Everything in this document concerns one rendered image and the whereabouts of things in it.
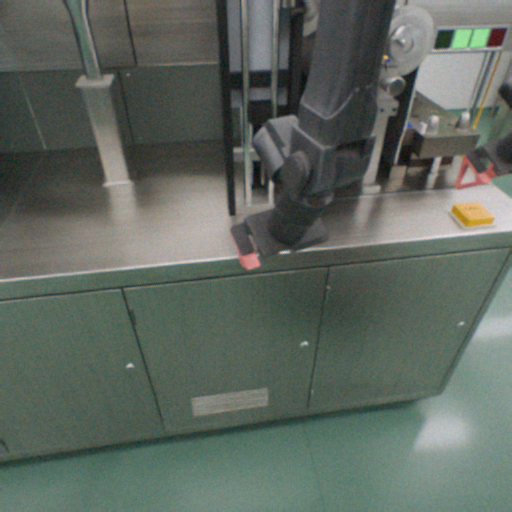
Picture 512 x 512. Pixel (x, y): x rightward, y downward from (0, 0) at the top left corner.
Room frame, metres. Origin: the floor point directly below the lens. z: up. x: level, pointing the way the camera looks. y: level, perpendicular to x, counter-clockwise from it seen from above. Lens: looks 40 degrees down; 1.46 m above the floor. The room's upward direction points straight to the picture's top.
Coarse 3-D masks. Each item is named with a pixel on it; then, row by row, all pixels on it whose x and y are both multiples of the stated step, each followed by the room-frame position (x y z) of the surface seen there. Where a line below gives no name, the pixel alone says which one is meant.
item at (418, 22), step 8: (400, 16) 1.01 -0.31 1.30; (408, 16) 1.01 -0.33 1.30; (416, 16) 1.01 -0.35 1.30; (392, 24) 1.00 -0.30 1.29; (400, 24) 1.01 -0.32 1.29; (416, 24) 1.01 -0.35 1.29; (424, 24) 1.02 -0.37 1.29; (392, 32) 1.00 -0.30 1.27; (424, 32) 1.02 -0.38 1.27; (424, 40) 1.02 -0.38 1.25; (424, 48) 1.02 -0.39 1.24; (416, 56) 1.02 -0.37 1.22; (384, 64) 1.00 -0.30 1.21; (392, 64) 1.01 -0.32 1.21; (400, 64) 1.01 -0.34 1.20; (408, 64) 1.01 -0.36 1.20
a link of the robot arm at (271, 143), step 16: (272, 128) 0.47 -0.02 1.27; (288, 128) 0.47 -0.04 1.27; (256, 144) 0.48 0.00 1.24; (272, 144) 0.46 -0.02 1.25; (288, 144) 0.44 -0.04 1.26; (272, 160) 0.45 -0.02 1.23; (288, 160) 0.38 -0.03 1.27; (304, 160) 0.37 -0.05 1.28; (272, 176) 0.45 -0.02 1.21; (288, 176) 0.38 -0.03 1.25; (304, 176) 0.36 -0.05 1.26; (288, 192) 0.39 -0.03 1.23; (320, 192) 0.39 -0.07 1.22
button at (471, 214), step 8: (456, 208) 0.82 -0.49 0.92; (464, 208) 0.82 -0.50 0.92; (472, 208) 0.82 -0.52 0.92; (480, 208) 0.82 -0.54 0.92; (456, 216) 0.82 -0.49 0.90; (464, 216) 0.79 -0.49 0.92; (472, 216) 0.78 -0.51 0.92; (480, 216) 0.78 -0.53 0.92; (488, 216) 0.78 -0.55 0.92; (464, 224) 0.78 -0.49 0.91; (472, 224) 0.77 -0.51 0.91; (480, 224) 0.78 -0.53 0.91
